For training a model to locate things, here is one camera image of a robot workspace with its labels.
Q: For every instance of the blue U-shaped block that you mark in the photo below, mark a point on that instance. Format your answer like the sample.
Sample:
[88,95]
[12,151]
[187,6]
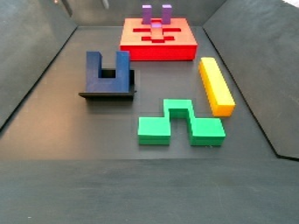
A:
[97,84]

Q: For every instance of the black L-shaped fixture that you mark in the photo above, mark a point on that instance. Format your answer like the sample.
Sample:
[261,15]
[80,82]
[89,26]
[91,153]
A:
[112,96]

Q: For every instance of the green stepped block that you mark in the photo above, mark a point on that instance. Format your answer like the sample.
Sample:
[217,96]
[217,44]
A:
[204,131]

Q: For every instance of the yellow long bar block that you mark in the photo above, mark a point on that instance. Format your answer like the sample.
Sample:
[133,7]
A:
[221,103]

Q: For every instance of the red slotted base block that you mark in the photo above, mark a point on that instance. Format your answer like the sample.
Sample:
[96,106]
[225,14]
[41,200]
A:
[157,41]

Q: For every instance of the purple U-shaped block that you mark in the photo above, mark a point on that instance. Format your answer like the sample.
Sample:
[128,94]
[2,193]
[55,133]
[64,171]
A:
[147,14]

